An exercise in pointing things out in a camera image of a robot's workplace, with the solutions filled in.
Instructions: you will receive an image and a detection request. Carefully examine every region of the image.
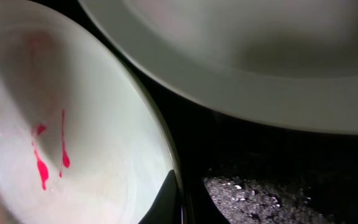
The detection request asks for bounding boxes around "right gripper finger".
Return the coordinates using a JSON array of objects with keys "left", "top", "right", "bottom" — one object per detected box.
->
[{"left": 139, "top": 170, "right": 182, "bottom": 224}]

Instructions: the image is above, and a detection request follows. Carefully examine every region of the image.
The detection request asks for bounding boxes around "pale green plate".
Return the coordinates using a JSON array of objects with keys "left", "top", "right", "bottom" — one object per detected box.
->
[
  {"left": 80, "top": 0, "right": 358, "bottom": 134},
  {"left": 0, "top": 1, "right": 182, "bottom": 223}
]

